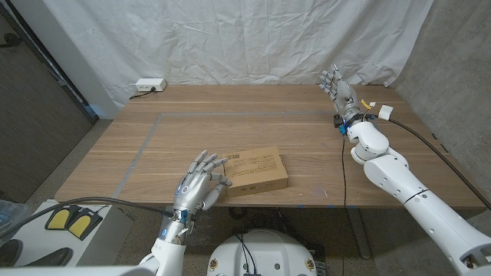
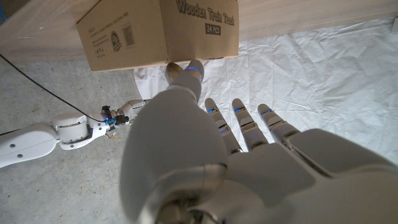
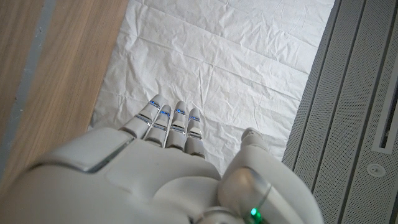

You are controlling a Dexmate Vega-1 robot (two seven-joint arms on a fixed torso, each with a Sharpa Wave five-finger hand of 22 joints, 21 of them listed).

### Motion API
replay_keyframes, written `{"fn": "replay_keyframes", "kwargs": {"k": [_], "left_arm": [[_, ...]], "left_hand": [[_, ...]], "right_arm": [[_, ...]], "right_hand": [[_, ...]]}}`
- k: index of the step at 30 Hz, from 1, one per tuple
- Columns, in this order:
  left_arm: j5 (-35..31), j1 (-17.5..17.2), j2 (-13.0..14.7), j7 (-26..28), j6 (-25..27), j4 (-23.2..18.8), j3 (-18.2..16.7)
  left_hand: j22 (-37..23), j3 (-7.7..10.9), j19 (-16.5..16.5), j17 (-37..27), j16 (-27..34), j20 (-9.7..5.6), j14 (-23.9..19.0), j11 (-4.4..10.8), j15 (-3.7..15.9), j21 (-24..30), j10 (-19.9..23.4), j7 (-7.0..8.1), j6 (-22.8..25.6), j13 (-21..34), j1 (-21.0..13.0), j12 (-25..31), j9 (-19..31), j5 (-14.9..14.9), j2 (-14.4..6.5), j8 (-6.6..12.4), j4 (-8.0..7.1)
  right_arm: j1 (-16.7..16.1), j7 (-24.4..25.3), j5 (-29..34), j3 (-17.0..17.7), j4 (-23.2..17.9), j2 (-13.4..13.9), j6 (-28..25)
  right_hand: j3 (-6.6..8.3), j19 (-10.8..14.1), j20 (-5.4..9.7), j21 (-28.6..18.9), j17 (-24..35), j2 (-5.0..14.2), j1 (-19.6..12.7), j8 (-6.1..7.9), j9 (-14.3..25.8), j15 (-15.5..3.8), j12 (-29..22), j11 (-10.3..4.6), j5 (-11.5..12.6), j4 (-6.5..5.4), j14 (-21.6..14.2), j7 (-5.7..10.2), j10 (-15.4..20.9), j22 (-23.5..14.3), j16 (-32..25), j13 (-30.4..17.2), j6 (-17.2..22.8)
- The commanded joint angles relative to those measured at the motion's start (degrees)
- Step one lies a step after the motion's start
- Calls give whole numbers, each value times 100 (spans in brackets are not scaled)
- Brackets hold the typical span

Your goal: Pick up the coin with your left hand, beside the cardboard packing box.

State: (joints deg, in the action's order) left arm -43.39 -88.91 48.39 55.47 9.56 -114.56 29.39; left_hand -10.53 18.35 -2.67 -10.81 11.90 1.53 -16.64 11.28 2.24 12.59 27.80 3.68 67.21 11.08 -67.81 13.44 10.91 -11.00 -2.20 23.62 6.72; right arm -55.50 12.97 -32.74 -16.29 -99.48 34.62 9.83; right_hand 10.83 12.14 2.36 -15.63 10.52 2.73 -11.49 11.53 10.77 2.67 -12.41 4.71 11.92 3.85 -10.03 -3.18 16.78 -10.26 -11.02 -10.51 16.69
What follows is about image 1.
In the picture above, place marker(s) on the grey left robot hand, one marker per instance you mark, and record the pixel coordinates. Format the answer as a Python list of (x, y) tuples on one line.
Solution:
[(195, 186)]

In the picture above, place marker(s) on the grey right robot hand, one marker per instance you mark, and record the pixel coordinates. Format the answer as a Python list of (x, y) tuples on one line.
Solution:
[(343, 92)]

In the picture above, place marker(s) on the cardboard packing box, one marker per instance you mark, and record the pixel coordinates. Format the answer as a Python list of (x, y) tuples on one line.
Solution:
[(255, 170)]

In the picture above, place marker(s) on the white robot shoulder housing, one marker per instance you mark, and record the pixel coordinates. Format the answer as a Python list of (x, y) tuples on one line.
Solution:
[(76, 272)]

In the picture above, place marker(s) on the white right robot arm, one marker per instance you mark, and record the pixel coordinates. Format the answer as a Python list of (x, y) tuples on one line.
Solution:
[(406, 184)]

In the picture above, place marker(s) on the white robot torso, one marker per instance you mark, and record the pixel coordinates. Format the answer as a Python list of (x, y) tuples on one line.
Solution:
[(268, 253)]

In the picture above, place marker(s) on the white power strip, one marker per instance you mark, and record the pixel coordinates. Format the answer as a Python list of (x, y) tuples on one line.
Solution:
[(150, 84)]

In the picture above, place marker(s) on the white backdrop sheet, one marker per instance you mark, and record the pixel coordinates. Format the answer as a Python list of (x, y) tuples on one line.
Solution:
[(245, 38)]

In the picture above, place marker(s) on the yellow black foot pedal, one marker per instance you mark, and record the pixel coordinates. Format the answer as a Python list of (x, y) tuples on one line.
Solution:
[(59, 219), (80, 227)]

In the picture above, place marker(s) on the grey table leg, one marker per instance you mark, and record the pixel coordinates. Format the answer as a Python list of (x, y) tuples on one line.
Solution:
[(358, 234)]

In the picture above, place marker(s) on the white pedal platform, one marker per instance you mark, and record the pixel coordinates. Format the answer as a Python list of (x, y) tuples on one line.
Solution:
[(57, 241)]

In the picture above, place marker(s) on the clear plastic bin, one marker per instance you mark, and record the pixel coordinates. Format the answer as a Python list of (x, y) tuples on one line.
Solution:
[(10, 222)]

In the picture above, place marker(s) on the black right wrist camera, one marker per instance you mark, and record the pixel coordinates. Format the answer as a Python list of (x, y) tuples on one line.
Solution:
[(338, 121)]

